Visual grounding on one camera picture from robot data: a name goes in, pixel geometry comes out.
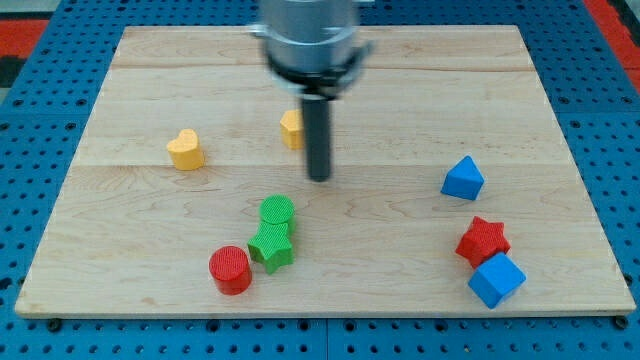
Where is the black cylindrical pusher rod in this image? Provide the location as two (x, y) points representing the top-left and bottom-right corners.
(301, 98), (332, 182)

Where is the yellow hexagon block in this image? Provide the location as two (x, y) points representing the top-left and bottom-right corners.
(280, 110), (304, 150)

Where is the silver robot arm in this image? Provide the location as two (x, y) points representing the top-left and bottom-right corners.
(251, 0), (373, 182)

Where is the yellow heart block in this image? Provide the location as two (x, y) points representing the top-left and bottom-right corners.
(166, 128), (205, 171)

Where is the green cylinder block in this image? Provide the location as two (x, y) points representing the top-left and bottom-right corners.
(259, 194), (296, 234)

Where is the green star block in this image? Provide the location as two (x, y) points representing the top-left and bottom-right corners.
(247, 222), (294, 275)

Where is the wooden board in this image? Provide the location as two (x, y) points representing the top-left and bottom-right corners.
(15, 26), (636, 319)

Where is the blue triangle block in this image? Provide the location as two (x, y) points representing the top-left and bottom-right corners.
(441, 155), (485, 201)

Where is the red cylinder block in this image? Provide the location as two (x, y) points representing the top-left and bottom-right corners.
(209, 246), (252, 296)

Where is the red star block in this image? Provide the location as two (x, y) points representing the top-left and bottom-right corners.
(455, 216), (511, 268)

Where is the blue cube block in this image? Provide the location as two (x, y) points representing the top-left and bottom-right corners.
(468, 253), (527, 309)

